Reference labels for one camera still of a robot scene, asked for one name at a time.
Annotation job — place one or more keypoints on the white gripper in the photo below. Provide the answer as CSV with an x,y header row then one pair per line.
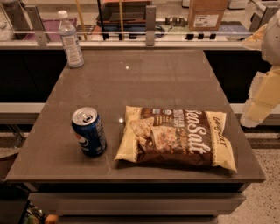
x,y
272,44

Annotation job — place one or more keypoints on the blue pepsi can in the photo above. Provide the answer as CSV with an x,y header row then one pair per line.
x,y
87,126

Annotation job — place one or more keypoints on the clear plastic water bottle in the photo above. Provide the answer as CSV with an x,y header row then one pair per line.
x,y
70,41

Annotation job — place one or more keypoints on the cardboard box with label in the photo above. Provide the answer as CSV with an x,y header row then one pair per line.
x,y
206,15

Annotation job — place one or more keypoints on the sea salt chips bag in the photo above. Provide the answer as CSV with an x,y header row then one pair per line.
x,y
177,137

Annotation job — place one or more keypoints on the yellow wooden stick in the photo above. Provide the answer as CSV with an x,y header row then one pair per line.
x,y
78,6

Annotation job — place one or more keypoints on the purple mat behind glass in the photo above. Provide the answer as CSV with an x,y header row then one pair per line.
x,y
51,27

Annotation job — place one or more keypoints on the right metal railing bracket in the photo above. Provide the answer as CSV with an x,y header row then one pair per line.
x,y
262,17

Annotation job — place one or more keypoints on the metal railing bracket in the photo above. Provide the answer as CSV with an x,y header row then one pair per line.
x,y
37,24
150,24
262,17

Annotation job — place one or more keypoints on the centre metal railing bracket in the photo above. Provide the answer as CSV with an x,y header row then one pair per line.
x,y
150,24

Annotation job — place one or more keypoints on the left metal railing bracket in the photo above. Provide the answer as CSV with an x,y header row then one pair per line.
x,y
37,24

